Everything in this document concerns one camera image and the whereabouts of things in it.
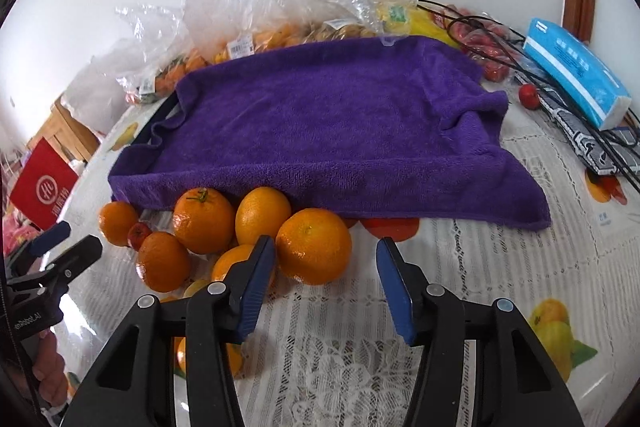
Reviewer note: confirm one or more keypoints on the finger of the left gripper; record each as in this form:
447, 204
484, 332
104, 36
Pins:
57, 274
47, 240

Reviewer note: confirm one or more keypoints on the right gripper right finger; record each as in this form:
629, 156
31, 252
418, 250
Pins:
516, 382

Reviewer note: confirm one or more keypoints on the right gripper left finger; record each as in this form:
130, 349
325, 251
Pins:
131, 383

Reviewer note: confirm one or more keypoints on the small orange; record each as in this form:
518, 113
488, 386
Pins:
115, 221

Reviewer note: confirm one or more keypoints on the small red apple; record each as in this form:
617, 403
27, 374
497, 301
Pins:
137, 235

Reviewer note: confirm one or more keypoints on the large orange with stem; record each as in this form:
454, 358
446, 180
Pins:
203, 221

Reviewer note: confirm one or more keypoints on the large front orange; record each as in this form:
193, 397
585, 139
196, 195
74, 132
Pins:
314, 247

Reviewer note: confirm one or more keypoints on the bag of red fruits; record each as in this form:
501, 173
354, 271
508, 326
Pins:
482, 39

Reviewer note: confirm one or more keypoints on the person's left hand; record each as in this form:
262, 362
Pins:
49, 370

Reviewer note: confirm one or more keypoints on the red paper bag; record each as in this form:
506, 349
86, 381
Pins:
41, 190

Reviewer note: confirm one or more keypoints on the wooden cabinet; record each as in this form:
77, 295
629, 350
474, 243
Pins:
68, 137

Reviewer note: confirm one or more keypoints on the white plastic bag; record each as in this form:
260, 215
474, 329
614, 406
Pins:
97, 96

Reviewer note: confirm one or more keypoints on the clear bag of oranges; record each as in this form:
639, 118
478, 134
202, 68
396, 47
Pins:
157, 56

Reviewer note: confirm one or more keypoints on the black grey folded umbrella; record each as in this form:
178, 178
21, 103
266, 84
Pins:
606, 153

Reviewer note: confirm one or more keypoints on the small red fruit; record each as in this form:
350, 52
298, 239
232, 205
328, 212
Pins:
528, 96

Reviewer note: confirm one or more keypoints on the purple towel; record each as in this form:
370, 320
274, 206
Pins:
357, 127

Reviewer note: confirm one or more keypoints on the blue tissue pack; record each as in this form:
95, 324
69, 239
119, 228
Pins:
595, 89

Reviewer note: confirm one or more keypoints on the longan fruit bag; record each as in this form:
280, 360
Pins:
336, 30

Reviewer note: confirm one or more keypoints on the yellow packaged fruit bag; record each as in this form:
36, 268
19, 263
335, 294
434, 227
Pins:
409, 20

